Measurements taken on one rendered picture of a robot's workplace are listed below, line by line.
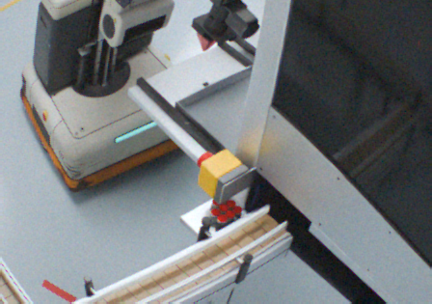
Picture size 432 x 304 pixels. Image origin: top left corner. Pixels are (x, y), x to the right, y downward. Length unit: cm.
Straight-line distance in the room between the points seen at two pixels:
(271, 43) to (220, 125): 53
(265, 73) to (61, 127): 137
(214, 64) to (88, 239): 95
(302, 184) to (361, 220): 20
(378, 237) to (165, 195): 161
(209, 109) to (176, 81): 13
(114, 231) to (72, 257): 26
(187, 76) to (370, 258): 86
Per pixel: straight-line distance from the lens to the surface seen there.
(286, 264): 195
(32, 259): 285
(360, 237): 168
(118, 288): 166
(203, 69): 226
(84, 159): 288
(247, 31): 186
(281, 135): 174
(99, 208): 303
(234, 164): 183
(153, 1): 265
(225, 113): 215
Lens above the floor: 237
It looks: 46 degrees down
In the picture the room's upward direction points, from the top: 11 degrees clockwise
